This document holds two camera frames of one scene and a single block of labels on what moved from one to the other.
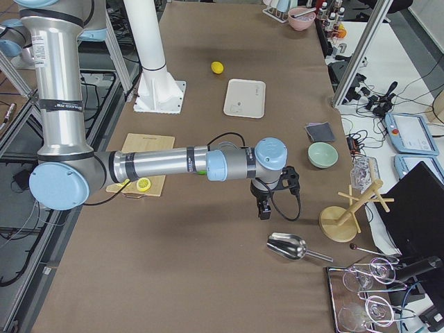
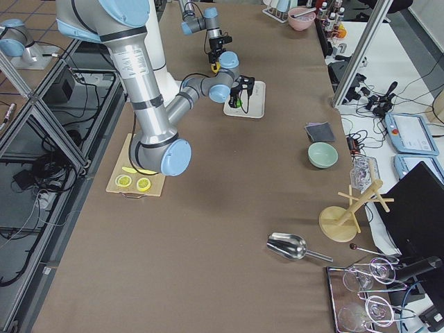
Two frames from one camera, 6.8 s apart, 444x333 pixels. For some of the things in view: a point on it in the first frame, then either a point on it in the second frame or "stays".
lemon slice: [143, 184] stays
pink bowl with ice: [301, 22] stays
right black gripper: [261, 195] → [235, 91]
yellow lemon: [217, 67] stays
